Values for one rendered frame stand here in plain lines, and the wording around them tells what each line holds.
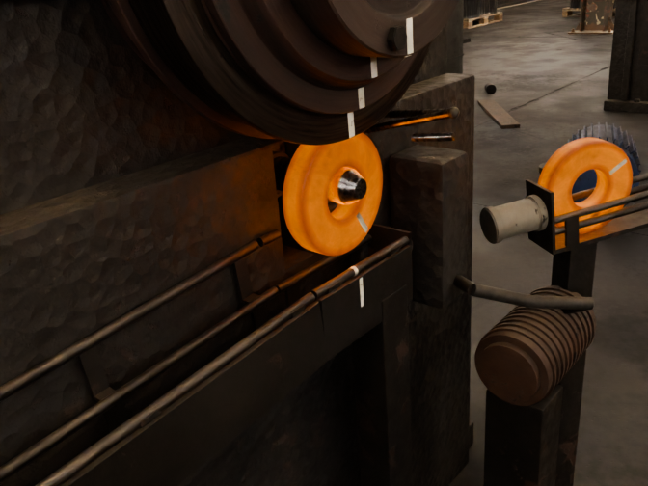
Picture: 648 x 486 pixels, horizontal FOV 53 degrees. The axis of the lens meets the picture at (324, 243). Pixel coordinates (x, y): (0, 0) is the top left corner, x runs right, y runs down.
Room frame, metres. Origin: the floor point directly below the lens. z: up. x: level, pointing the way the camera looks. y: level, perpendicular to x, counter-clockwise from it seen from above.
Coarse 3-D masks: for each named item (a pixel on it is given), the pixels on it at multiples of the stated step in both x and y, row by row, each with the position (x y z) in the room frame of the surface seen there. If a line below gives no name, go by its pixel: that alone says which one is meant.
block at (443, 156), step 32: (416, 160) 0.90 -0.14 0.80; (448, 160) 0.89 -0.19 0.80; (416, 192) 0.90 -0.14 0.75; (448, 192) 0.88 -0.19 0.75; (416, 224) 0.90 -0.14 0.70; (448, 224) 0.88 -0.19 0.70; (416, 256) 0.90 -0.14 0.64; (448, 256) 0.88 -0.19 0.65; (416, 288) 0.90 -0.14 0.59; (448, 288) 0.88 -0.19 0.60
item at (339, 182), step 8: (280, 160) 0.80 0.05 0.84; (288, 160) 0.79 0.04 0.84; (280, 168) 0.78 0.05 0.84; (344, 168) 0.74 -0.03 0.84; (280, 176) 0.78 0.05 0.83; (336, 176) 0.72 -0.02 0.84; (344, 176) 0.72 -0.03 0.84; (352, 176) 0.72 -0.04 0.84; (360, 176) 0.72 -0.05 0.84; (280, 184) 0.78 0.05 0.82; (336, 184) 0.72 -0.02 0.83; (344, 184) 0.71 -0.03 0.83; (352, 184) 0.71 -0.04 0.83; (360, 184) 0.72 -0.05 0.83; (328, 192) 0.72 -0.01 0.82; (336, 192) 0.72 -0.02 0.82; (344, 192) 0.71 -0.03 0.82; (352, 192) 0.71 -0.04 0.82; (360, 192) 0.72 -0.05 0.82; (328, 200) 0.73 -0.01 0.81; (336, 200) 0.72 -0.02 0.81; (344, 200) 0.72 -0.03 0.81; (352, 200) 0.72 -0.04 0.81
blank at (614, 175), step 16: (576, 144) 0.98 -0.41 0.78; (592, 144) 0.97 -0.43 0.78; (608, 144) 0.97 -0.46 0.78; (560, 160) 0.96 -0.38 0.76; (576, 160) 0.96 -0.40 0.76; (592, 160) 0.97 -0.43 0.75; (608, 160) 0.97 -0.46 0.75; (624, 160) 0.98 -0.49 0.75; (544, 176) 0.97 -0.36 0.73; (560, 176) 0.96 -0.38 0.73; (576, 176) 0.96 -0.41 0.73; (608, 176) 0.98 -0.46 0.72; (624, 176) 0.98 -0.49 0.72; (560, 192) 0.96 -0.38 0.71; (608, 192) 0.98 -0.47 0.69; (624, 192) 0.98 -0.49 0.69; (560, 208) 0.96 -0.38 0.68; (576, 208) 0.96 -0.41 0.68; (560, 224) 0.96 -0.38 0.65
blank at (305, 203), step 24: (336, 144) 0.73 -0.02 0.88; (360, 144) 0.76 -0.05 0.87; (288, 168) 0.71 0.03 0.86; (312, 168) 0.70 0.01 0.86; (336, 168) 0.72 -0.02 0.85; (360, 168) 0.76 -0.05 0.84; (288, 192) 0.70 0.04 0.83; (312, 192) 0.69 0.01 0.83; (288, 216) 0.69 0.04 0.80; (312, 216) 0.69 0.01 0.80; (336, 216) 0.75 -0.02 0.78; (360, 216) 0.75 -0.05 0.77; (312, 240) 0.69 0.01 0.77; (336, 240) 0.72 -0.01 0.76; (360, 240) 0.75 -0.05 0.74
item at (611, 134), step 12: (588, 132) 2.75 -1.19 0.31; (600, 132) 2.69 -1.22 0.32; (612, 132) 2.66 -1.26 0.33; (624, 132) 2.73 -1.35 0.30; (624, 144) 2.58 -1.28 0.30; (636, 156) 2.50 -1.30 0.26; (636, 168) 2.40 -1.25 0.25; (576, 180) 2.46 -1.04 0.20; (588, 180) 2.44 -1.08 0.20; (576, 192) 2.46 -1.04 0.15
